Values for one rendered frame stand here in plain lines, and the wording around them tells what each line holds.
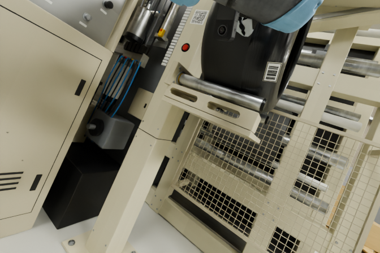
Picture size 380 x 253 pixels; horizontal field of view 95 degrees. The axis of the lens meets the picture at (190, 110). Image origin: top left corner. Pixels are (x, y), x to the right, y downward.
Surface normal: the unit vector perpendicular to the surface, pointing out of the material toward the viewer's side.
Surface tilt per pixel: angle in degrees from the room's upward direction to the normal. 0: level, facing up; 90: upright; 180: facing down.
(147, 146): 90
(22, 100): 90
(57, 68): 90
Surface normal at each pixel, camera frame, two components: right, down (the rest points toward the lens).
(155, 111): -0.43, -0.22
